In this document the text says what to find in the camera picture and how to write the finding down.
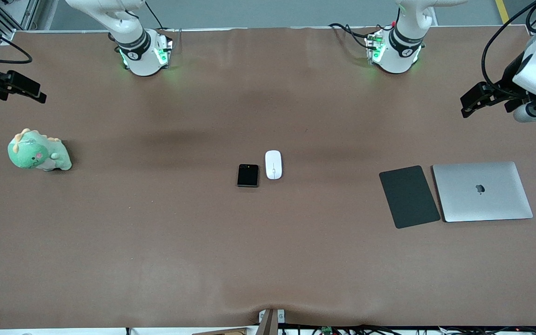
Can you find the black mouse pad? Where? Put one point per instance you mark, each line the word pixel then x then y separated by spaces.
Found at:
pixel 409 197

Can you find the silver closed laptop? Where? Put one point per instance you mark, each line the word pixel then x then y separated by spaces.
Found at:
pixel 482 191

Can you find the brown camera mount post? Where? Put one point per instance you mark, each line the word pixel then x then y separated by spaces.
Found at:
pixel 268 323

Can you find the brown table cover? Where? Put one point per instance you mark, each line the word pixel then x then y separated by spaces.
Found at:
pixel 156 242

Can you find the white computer mouse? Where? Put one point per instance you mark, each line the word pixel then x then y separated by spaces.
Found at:
pixel 273 164

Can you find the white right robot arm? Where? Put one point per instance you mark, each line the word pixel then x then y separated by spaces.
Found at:
pixel 140 58

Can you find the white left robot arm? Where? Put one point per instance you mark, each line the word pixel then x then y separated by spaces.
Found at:
pixel 396 53

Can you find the green dinosaur plush toy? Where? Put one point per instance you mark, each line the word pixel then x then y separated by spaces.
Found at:
pixel 35 151

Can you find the black flip phone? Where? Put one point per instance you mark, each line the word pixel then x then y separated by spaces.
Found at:
pixel 248 176

